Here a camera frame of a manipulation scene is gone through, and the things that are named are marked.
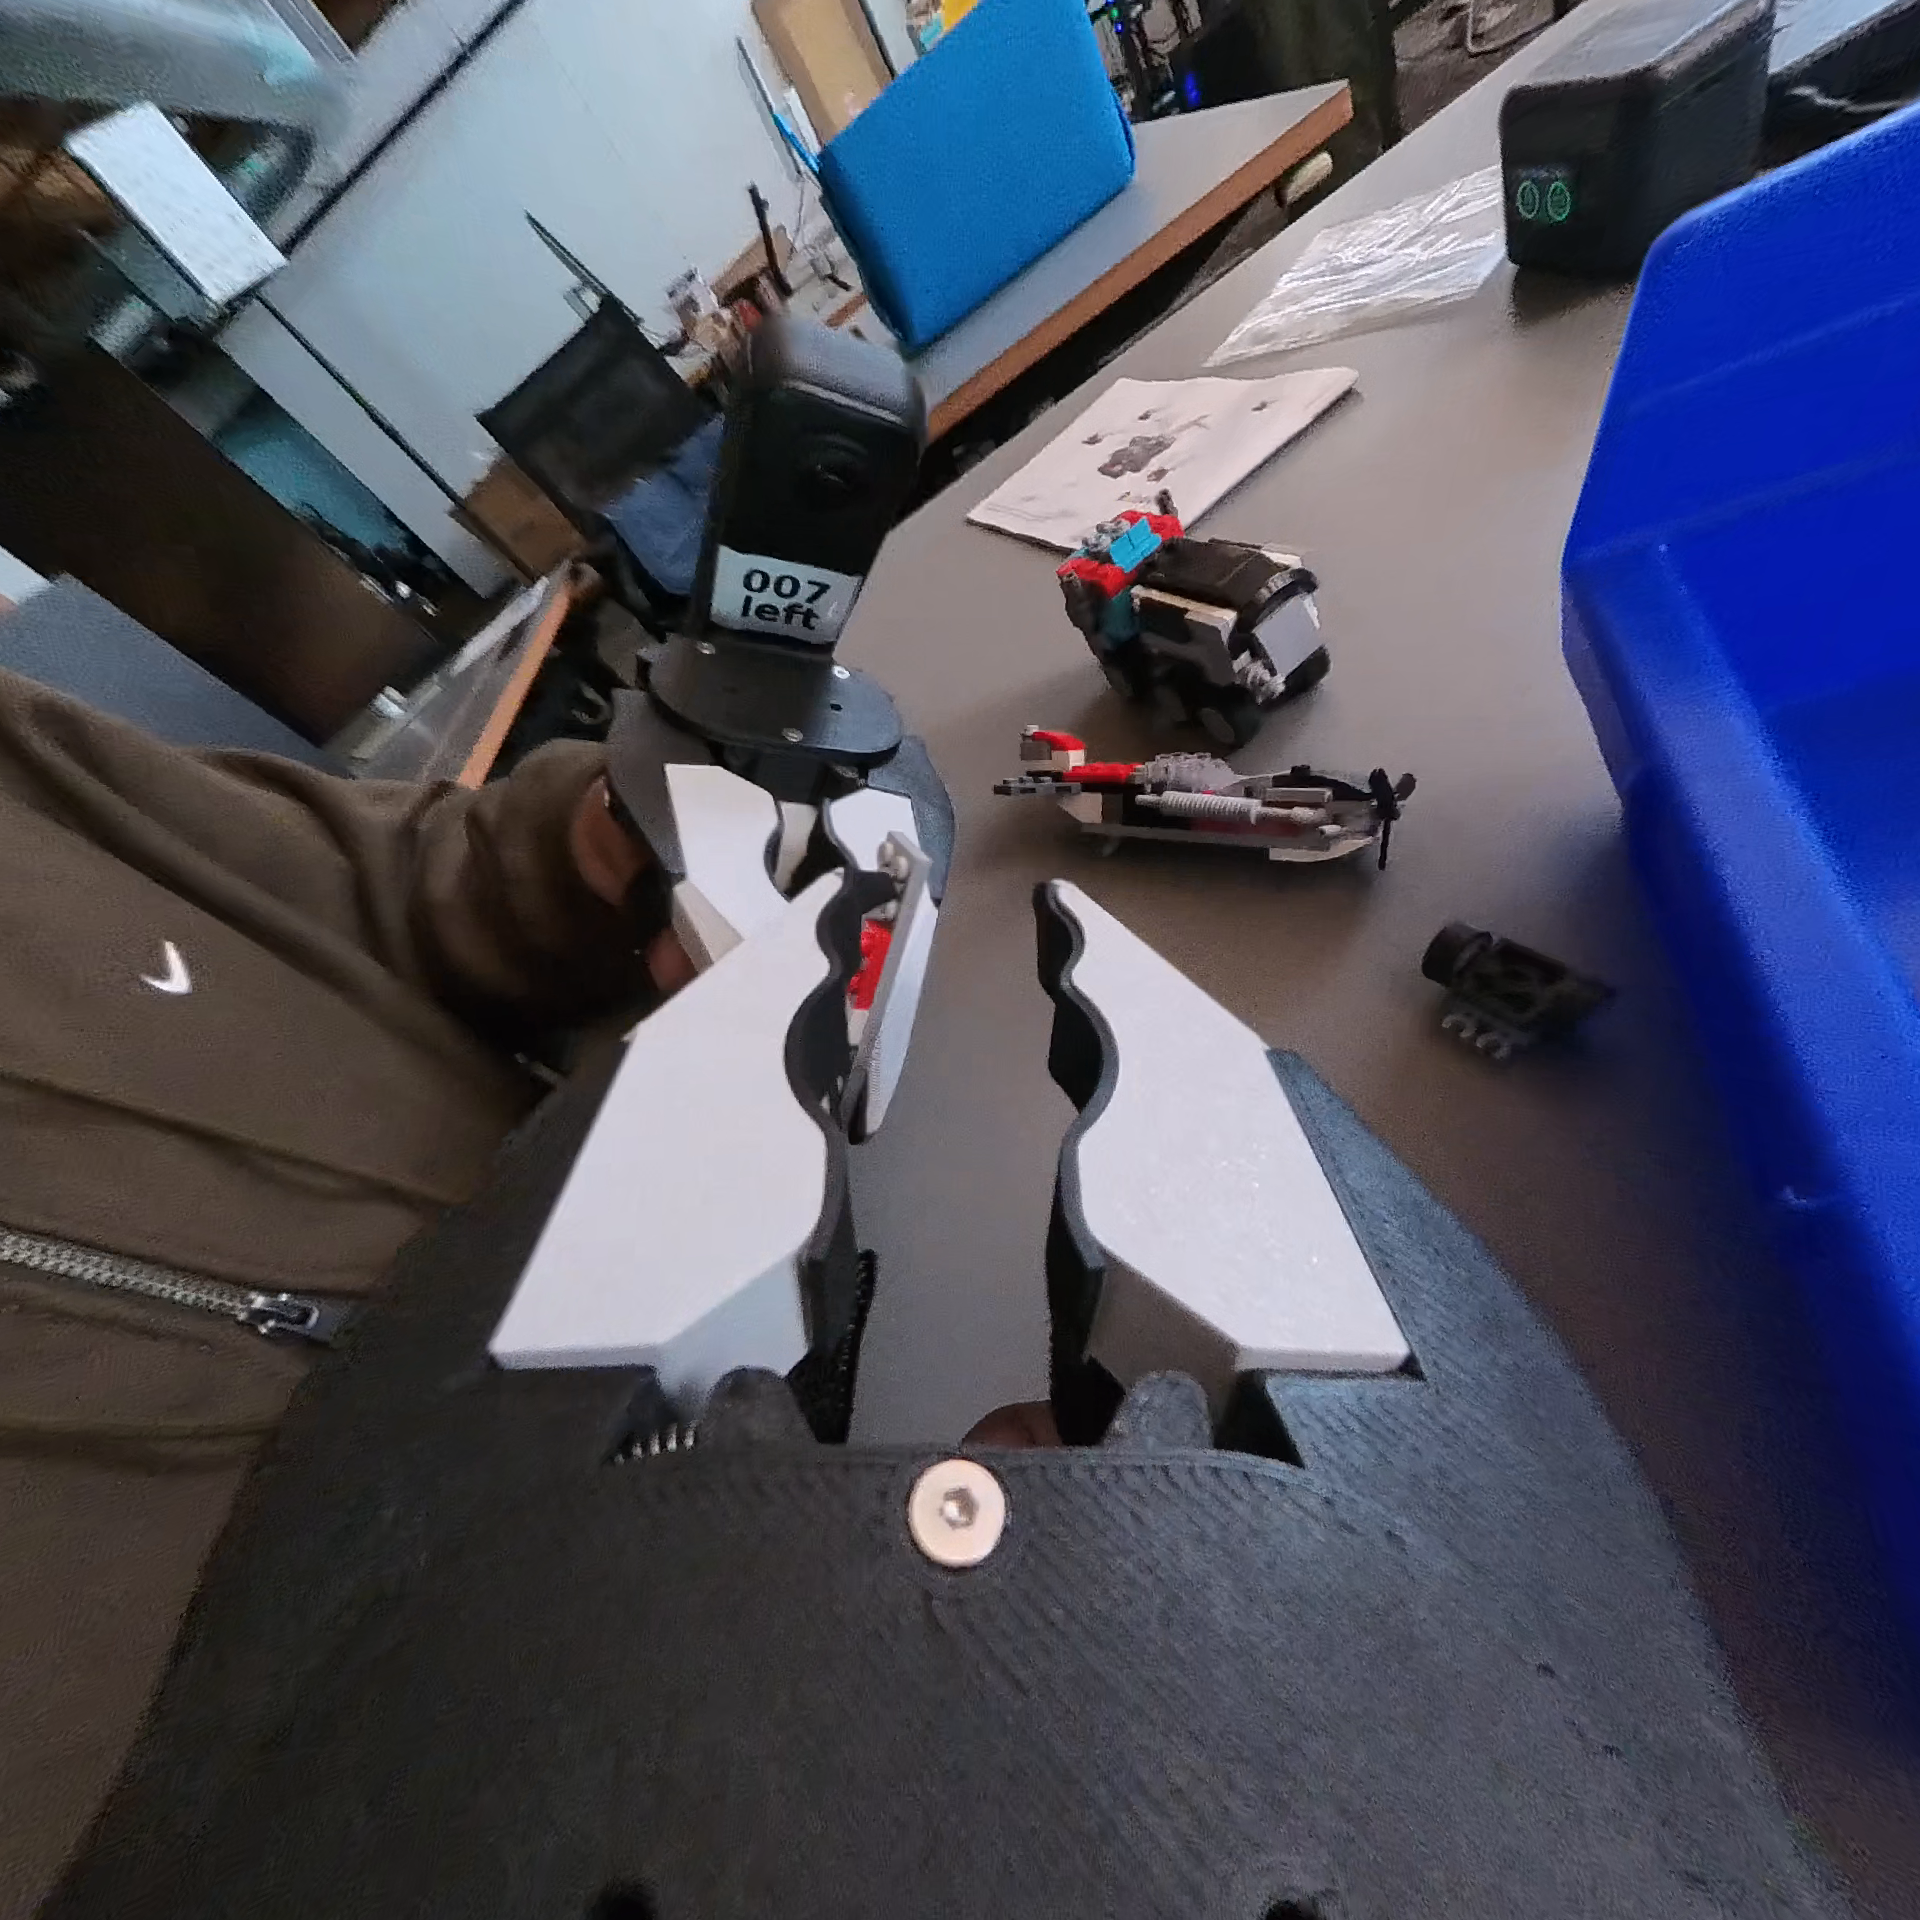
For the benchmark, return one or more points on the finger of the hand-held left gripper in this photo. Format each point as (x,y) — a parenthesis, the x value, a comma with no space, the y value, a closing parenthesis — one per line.
(905,974)
(717,840)

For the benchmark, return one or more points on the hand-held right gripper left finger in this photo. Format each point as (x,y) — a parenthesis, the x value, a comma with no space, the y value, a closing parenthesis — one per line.
(661,1199)

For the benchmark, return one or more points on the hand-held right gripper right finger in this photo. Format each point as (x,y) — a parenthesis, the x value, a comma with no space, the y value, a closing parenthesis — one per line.
(1238,1199)

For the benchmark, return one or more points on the small red toy brick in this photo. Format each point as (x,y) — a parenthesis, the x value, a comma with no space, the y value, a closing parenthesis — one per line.
(867,972)

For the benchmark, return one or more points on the person's left forearm olive sleeve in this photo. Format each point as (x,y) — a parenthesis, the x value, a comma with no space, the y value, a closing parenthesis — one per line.
(302,884)

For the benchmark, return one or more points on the person's left hand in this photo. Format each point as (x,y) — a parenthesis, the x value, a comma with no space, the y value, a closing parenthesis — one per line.
(608,854)

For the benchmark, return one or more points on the black office chair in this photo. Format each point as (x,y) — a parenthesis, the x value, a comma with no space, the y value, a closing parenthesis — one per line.
(602,413)

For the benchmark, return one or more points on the grey toy brick aircraft model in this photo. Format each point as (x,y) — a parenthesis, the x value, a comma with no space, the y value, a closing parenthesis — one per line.
(1199,803)

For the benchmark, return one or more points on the small black toy brick part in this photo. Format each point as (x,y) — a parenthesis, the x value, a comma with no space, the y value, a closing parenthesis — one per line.
(1508,983)

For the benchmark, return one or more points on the printed instruction sheet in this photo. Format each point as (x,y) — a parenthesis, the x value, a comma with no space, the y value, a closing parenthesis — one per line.
(1154,449)

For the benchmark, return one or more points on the blue desk partition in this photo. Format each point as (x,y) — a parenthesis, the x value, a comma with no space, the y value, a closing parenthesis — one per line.
(976,166)

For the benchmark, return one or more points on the black toy brick vehicle model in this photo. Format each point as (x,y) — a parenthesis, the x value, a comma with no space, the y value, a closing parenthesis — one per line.
(1193,629)

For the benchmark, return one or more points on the grey desk with wooden edge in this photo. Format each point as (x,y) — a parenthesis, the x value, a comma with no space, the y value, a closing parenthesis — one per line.
(1171,211)

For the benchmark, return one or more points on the person's olive zip jacket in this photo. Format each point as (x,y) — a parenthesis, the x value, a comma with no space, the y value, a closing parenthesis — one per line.
(181,1351)

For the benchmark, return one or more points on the dark cabinet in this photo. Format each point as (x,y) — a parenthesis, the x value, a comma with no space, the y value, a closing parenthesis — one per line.
(194,526)

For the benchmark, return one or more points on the clear plastic bag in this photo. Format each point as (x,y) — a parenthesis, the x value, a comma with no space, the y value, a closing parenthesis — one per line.
(1373,270)

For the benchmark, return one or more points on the blue plastic bin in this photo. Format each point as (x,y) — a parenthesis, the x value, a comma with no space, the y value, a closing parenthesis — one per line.
(1756,674)

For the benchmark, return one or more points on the black device with green lights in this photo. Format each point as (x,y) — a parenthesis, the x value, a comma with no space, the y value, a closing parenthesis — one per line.
(1635,136)

